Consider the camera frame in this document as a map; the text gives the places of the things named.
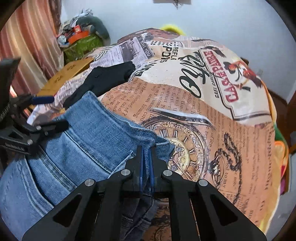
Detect blue denim pants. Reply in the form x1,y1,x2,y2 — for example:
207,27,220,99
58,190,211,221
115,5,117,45
1,92,175,240

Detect brown wooden board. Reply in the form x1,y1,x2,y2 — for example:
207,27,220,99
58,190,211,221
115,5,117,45
37,57,94,96

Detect pink striped curtain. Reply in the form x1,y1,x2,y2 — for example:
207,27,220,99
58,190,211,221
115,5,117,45
1,0,64,95

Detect green patterned box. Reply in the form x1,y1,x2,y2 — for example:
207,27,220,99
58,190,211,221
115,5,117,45
63,34,103,64

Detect black folded garment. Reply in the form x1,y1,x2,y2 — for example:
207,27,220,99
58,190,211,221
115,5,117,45
63,61,135,109

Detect orange box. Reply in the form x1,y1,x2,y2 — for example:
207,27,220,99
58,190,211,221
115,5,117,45
68,31,89,45

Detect grey plush toy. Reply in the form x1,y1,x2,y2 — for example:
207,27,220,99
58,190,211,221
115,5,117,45
76,16,109,40

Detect newspaper print bed cover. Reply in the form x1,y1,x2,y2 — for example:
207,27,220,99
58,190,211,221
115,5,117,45
28,29,288,232

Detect yellow pillow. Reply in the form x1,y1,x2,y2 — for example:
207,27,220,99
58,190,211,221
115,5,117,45
161,24,186,36

